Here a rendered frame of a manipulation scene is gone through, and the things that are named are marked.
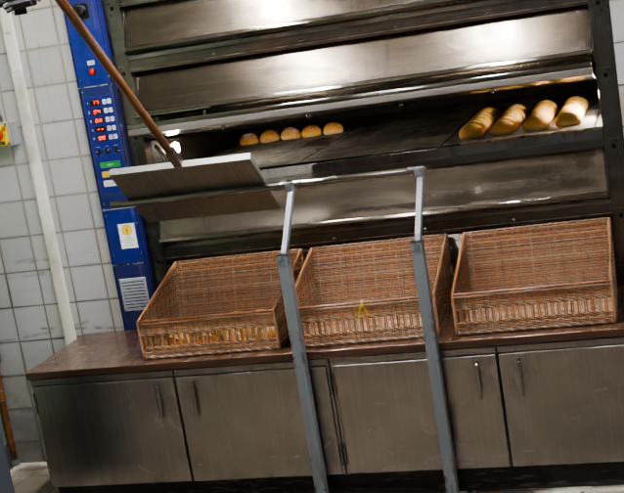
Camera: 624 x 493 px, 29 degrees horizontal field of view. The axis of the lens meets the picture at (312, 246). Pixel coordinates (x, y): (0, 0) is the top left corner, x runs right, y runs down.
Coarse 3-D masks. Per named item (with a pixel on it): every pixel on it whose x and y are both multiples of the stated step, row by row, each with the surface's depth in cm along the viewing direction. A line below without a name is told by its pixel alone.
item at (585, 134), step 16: (592, 128) 451; (464, 144) 465; (480, 144) 461; (496, 144) 460; (512, 144) 458; (528, 144) 456; (544, 144) 455; (320, 160) 484; (336, 160) 477; (352, 160) 475; (368, 160) 474; (384, 160) 472; (400, 160) 471; (416, 160) 469; (272, 176) 485
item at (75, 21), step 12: (60, 0) 363; (72, 12) 369; (72, 24) 373; (84, 24) 376; (84, 36) 378; (96, 48) 383; (108, 60) 390; (108, 72) 394; (120, 84) 400; (132, 96) 406; (144, 120) 417; (156, 132) 424; (168, 144) 432
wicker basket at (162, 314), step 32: (224, 256) 495; (256, 256) 491; (160, 288) 483; (192, 288) 498; (224, 288) 495; (256, 288) 491; (160, 320) 457; (192, 320) 454; (224, 320) 451; (256, 320) 447; (160, 352) 460; (192, 352) 457; (224, 352) 453
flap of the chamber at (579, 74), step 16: (496, 80) 440; (512, 80) 438; (528, 80) 437; (544, 80) 435; (560, 80) 442; (576, 80) 449; (384, 96) 452; (400, 96) 450; (416, 96) 448; (432, 96) 449; (448, 96) 457; (256, 112) 466; (272, 112) 464; (288, 112) 462; (304, 112) 461; (320, 112) 469; (336, 112) 477; (144, 128) 479; (160, 128) 477; (176, 128) 476; (192, 128) 477; (208, 128) 486
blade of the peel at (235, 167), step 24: (120, 168) 450; (144, 168) 447; (168, 168) 444; (192, 168) 443; (216, 168) 442; (240, 168) 441; (144, 192) 460; (168, 192) 459; (264, 192) 455; (144, 216) 476; (168, 216) 475; (192, 216) 474
